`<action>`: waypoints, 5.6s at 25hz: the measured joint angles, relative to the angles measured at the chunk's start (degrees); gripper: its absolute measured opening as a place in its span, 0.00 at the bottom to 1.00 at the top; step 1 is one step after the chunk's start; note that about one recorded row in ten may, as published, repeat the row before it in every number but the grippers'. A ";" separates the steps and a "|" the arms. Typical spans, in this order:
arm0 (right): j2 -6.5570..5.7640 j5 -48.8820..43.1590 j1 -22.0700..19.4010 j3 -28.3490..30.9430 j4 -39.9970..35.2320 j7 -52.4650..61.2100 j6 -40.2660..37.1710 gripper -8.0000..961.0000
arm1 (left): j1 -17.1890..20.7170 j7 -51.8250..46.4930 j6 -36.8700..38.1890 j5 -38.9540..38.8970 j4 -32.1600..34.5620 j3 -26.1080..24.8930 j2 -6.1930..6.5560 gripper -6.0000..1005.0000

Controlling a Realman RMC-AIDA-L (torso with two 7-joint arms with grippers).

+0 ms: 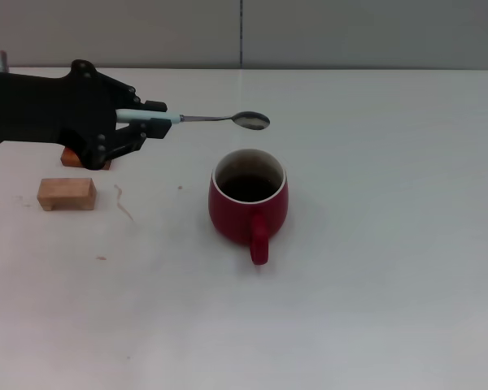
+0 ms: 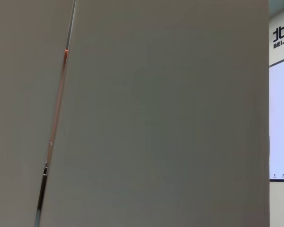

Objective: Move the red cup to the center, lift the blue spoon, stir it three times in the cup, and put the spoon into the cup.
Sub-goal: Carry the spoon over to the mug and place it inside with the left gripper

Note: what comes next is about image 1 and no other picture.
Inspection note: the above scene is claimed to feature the red ceramic coffee cup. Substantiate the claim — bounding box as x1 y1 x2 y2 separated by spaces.
207 148 289 266

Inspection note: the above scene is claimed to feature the blue handled metal spoon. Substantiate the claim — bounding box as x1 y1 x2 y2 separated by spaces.
115 108 271 132

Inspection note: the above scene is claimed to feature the dark reddish wooden block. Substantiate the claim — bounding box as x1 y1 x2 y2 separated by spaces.
60 145 113 172

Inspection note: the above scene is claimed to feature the light wooden block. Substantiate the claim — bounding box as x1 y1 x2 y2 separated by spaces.
37 177 97 212

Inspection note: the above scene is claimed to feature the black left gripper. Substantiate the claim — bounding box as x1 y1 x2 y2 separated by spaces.
0 58 173 171

